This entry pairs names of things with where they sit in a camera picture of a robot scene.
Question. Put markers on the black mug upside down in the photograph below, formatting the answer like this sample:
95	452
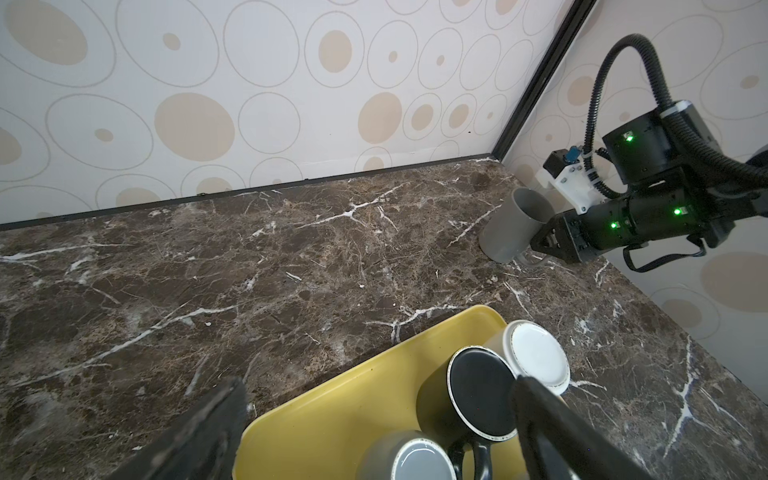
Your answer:
466	405

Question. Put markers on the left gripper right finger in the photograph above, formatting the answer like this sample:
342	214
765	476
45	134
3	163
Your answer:
558	444

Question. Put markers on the yellow plastic tray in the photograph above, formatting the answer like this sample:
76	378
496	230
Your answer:
325	432

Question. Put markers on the small grey mug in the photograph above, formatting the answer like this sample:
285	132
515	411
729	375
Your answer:
405	455

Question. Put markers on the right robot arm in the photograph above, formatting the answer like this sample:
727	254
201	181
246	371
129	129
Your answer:
670	193

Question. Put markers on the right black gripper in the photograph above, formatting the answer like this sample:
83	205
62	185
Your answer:
580	238

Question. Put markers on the cream white mug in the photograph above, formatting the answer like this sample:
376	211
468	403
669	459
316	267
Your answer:
532	351

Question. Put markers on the large grey mug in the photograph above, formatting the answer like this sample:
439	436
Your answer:
511	228

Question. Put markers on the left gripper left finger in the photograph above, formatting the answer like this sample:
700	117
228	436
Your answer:
202	443

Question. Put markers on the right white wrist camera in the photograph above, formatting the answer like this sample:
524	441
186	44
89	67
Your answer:
563	171

